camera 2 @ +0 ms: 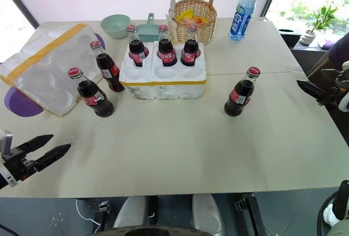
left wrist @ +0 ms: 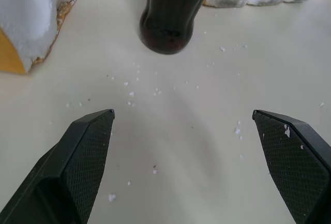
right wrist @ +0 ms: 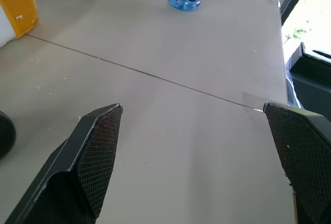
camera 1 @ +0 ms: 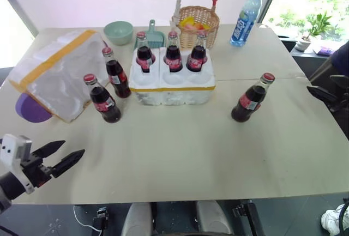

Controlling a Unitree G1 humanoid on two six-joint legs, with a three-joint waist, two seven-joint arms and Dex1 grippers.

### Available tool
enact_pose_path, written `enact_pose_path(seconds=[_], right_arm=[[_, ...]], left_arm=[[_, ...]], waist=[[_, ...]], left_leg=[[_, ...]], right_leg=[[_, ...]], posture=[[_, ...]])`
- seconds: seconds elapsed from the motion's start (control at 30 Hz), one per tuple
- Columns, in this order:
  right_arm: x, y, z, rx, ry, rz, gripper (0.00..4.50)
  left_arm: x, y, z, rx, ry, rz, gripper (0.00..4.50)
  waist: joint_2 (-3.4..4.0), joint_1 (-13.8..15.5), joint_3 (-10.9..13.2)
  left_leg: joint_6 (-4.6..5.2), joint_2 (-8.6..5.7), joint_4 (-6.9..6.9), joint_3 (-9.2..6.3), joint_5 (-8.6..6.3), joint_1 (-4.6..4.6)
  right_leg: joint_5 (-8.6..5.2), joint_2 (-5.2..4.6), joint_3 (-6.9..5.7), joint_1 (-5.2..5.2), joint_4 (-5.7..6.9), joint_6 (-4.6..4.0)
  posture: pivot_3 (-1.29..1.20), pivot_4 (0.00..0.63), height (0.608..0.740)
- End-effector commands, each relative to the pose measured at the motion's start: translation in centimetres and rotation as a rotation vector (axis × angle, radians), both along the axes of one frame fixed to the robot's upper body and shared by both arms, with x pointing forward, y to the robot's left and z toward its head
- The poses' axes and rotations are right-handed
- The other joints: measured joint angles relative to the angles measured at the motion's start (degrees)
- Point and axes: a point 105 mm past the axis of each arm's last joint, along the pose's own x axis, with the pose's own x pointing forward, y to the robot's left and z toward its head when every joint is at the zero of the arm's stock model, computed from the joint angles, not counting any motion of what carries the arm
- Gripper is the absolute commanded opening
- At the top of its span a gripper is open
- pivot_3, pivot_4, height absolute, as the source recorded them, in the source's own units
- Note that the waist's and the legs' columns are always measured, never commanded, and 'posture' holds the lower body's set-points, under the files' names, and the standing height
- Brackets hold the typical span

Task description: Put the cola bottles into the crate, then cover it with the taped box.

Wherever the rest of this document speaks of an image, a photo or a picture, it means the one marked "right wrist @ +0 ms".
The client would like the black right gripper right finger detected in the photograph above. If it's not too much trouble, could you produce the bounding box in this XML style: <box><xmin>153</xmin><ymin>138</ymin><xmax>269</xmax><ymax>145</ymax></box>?
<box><xmin>262</xmin><ymin>101</ymin><xmax>331</xmax><ymax>224</ymax></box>

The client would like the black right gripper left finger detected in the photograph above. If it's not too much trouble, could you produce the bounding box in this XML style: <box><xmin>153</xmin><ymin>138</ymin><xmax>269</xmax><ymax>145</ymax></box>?
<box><xmin>4</xmin><ymin>103</ymin><xmax>124</xmax><ymax>224</ymax></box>

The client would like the black equipment case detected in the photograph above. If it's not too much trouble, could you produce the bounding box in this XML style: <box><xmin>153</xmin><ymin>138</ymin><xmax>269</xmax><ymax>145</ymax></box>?
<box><xmin>285</xmin><ymin>41</ymin><xmax>331</xmax><ymax>117</ymax></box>

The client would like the black round object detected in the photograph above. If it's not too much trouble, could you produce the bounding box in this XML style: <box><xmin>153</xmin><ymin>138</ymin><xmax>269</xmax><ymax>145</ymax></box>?
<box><xmin>0</xmin><ymin>110</ymin><xmax>17</xmax><ymax>160</ymax></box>

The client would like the yellow and white container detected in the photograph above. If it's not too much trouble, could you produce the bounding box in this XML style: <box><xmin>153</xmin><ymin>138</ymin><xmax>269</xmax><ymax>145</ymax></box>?
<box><xmin>0</xmin><ymin>0</ymin><xmax>39</xmax><ymax>49</ymax></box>

